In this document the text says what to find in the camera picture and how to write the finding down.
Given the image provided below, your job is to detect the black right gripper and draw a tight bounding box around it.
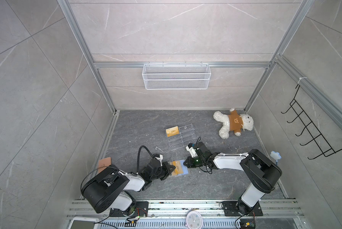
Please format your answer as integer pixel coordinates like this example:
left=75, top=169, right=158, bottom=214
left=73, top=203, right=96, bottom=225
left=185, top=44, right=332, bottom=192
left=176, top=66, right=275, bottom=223
left=183, top=156, right=205, bottom=169

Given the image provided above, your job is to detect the clear acrylic organizer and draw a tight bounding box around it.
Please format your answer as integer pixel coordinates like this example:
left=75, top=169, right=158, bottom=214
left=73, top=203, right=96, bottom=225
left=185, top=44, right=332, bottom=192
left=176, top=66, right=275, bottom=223
left=167, top=124, right=197, bottom=151

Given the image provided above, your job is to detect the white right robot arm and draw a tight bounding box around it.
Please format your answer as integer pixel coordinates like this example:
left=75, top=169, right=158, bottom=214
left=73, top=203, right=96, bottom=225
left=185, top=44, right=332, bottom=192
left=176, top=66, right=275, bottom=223
left=183, top=141, right=282, bottom=214

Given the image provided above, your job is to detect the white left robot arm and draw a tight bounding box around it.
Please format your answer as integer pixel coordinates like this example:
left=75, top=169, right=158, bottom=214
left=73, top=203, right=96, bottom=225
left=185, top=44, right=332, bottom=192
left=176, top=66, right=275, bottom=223
left=80, top=156, right=176, bottom=216

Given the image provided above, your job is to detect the round white clock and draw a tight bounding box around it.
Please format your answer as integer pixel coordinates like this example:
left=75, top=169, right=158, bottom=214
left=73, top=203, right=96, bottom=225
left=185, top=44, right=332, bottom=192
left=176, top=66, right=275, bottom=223
left=186, top=210, right=203, bottom=229

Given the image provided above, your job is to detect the white teddy bear brown sweater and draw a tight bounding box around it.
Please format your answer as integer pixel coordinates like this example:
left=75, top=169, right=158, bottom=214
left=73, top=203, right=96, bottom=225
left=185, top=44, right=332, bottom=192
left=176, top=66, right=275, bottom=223
left=213, top=108, right=254, bottom=139

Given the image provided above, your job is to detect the brown leather pouch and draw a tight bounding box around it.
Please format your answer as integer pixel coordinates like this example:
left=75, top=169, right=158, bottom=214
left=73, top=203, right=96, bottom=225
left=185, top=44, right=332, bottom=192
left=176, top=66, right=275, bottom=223
left=97, top=157, right=112, bottom=173

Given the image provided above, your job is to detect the white tablet device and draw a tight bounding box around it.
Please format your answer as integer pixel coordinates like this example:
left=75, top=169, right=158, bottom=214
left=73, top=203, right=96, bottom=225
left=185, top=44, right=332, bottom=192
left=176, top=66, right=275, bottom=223
left=68, top=217, right=101, bottom=229

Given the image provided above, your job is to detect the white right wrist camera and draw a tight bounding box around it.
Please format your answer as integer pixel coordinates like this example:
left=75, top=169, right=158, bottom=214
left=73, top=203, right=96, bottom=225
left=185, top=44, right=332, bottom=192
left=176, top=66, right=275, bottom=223
left=186, top=143, right=198, bottom=157

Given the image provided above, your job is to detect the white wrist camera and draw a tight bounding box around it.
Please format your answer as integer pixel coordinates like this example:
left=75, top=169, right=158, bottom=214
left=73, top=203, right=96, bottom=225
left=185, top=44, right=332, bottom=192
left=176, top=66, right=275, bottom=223
left=186, top=143, right=198, bottom=157
left=154, top=154, right=163, bottom=167

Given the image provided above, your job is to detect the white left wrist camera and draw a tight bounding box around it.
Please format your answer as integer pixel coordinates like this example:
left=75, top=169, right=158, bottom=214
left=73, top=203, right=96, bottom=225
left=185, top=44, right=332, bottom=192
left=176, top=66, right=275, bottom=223
left=154, top=154, right=163, bottom=167

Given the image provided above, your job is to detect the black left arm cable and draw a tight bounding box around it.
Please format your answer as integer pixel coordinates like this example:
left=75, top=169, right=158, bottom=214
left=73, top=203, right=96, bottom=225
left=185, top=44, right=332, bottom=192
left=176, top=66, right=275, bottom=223
left=136, top=145, right=154, bottom=174

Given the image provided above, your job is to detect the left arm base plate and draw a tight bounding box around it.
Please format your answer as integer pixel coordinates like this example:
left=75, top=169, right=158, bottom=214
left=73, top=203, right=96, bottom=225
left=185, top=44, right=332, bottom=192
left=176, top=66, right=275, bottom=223
left=110, top=201, right=149, bottom=218

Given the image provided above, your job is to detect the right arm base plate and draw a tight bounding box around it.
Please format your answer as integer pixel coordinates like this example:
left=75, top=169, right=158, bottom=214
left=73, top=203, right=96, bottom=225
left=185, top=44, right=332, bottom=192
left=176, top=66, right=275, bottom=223
left=222, top=201, right=263, bottom=217

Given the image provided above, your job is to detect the white wire mesh basket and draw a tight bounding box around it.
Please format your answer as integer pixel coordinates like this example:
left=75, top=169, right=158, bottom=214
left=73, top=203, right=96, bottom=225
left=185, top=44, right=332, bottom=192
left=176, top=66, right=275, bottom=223
left=142, top=64, right=212, bottom=90

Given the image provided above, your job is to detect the black wire hook rack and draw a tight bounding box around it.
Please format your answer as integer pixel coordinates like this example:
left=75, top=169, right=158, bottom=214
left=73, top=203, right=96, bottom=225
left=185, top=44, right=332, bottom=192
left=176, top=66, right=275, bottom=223
left=281, top=85, right=342, bottom=160

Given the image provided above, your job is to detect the aluminium frame post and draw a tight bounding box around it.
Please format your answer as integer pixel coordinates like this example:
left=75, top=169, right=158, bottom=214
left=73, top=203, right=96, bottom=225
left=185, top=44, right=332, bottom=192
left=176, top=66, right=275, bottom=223
left=58, top=0, right=116, bottom=114

